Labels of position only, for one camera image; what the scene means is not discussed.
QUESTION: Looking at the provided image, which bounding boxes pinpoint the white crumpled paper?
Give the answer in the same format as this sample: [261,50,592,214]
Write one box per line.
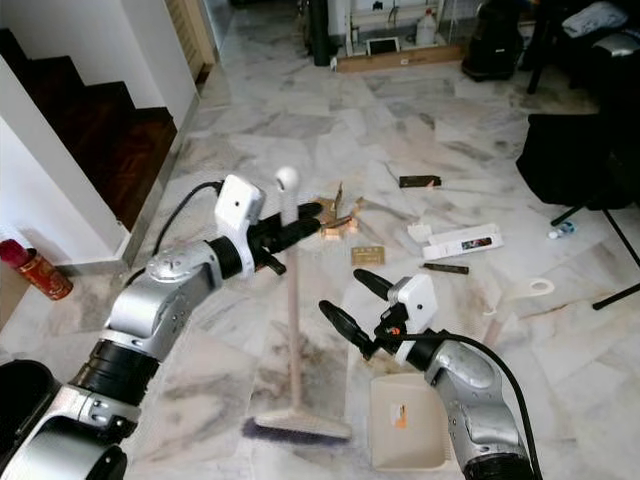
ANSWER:
[407,221,437,244]

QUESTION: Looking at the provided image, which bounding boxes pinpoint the white plastic jug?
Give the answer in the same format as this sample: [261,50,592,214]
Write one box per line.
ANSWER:
[416,8,441,47]

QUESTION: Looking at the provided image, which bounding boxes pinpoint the black bag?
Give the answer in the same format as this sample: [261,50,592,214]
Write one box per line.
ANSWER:
[463,0,527,82]

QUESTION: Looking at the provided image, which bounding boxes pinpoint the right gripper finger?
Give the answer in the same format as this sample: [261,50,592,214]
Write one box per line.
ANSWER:
[353,268,401,303]
[320,300,379,358]

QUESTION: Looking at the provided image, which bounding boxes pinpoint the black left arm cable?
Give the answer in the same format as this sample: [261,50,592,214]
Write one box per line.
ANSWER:
[125,180,223,296]

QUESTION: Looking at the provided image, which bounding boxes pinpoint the black plastic bucket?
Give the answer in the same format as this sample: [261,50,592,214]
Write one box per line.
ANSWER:
[0,358,63,469]

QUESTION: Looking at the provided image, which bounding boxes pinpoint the red cylindrical canister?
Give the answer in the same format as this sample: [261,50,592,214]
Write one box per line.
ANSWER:
[2,238,75,301]

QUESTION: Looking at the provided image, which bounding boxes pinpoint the white shelf unit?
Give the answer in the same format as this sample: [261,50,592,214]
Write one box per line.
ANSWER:
[328,0,466,51]

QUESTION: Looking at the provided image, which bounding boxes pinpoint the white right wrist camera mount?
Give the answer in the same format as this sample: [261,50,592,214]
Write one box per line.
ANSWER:
[395,274,441,337]

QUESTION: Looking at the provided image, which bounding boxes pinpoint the black draped chair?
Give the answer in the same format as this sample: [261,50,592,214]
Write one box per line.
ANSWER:
[517,112,640,311]

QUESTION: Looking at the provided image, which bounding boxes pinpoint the beige broom purple bristles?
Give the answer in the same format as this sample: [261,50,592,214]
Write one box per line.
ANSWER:
[242,166,354,443]

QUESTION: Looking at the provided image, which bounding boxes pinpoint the small framed screen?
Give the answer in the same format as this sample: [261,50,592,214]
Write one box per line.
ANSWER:
[365,37,402,58]

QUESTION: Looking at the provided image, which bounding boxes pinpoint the beige long-handled dustpan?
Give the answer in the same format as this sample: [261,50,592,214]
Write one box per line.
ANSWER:
[370,277,557,473]

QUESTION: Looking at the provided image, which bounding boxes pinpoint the wooden door frame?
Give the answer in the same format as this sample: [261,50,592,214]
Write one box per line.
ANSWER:
[165,0,219,89]

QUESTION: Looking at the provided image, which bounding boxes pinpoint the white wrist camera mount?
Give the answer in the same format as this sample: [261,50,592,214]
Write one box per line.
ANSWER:
[395,274,441,337]
[215,174,267,251]

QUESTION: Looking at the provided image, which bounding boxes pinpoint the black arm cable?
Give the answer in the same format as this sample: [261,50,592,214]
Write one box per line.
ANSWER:
[395,330,543,480]
[125,180,223,296]

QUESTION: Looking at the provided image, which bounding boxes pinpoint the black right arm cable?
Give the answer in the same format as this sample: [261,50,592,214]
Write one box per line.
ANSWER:
[395,330,543,480]

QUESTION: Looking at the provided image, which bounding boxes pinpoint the black stool with cushion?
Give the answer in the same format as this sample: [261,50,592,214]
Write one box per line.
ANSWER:
[525,0,640,99]

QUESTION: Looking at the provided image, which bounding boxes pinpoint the dark wooden staircase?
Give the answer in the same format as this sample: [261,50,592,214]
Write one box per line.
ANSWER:
[0,30,179,233]

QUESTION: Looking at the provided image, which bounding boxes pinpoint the long white box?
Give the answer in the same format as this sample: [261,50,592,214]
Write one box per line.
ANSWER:
[422,223,505,262]

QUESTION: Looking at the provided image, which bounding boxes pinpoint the long wooden plank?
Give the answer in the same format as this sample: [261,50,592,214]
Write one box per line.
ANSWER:
[335,42,467,74]

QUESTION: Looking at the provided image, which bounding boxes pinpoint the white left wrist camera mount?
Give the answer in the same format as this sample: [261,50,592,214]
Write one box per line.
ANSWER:
[215,174,267,251]

